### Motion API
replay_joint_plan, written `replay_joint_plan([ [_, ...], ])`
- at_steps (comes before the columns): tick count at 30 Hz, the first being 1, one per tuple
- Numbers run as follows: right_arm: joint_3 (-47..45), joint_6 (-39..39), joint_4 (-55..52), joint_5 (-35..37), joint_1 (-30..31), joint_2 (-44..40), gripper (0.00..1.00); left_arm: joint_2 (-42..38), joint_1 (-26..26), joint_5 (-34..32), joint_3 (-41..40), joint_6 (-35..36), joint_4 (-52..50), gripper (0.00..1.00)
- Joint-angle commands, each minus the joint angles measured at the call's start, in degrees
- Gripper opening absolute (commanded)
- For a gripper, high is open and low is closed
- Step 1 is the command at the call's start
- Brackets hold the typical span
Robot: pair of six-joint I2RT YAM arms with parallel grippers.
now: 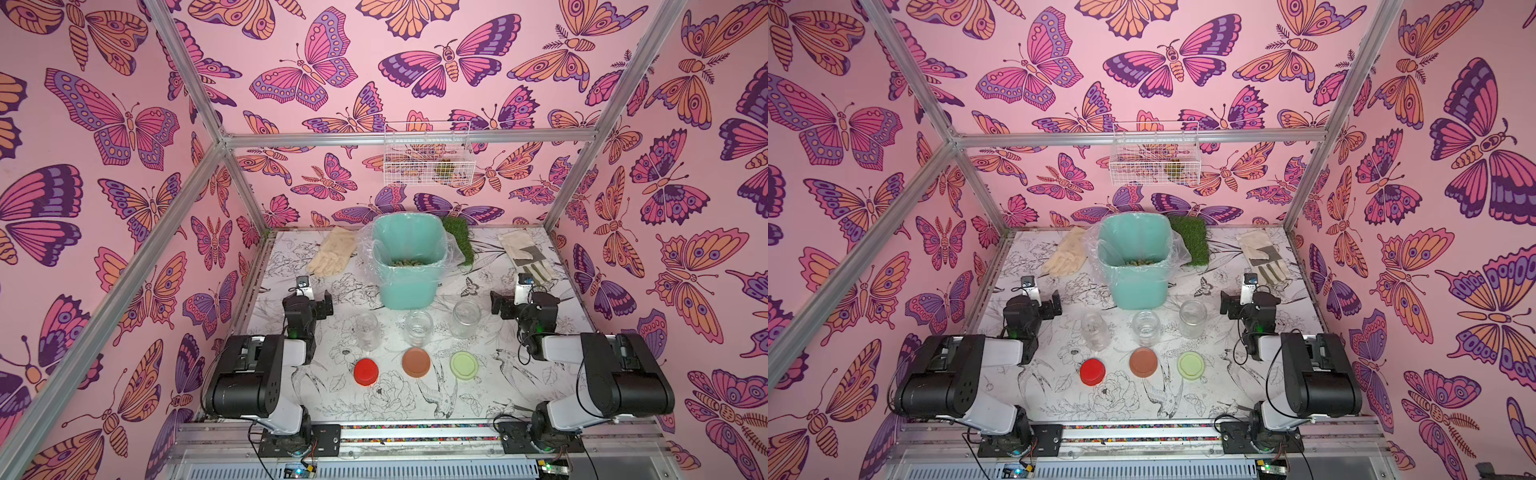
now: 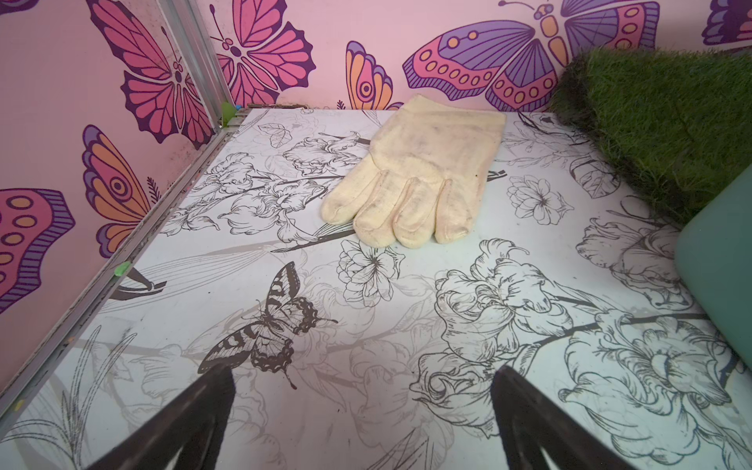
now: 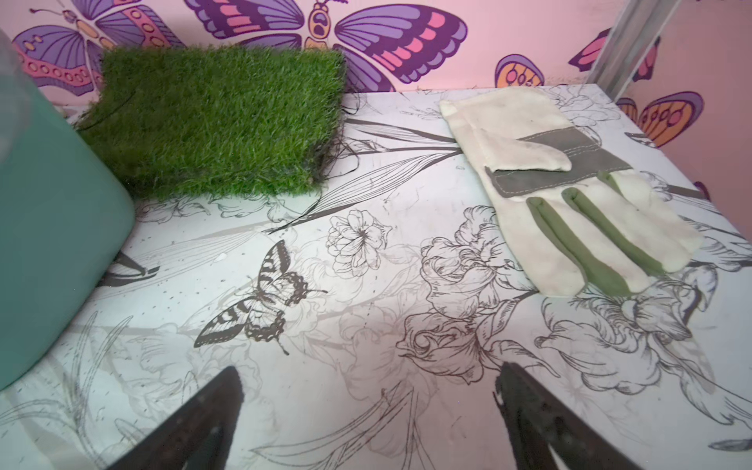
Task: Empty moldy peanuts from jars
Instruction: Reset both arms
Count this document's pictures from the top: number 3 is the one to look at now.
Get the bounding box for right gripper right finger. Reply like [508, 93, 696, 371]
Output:
[495, 362, 638, 469]

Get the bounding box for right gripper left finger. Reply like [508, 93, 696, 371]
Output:
[111, 366, 244, 469]

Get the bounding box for right beige work glove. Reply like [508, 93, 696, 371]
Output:
[440, 87, 703, 297]

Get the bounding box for teal plastic trash bin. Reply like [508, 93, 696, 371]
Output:
[1, 35, 135, 388]

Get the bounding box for green artificial grass mat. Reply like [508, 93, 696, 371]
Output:
[76, 45, 347, 200]

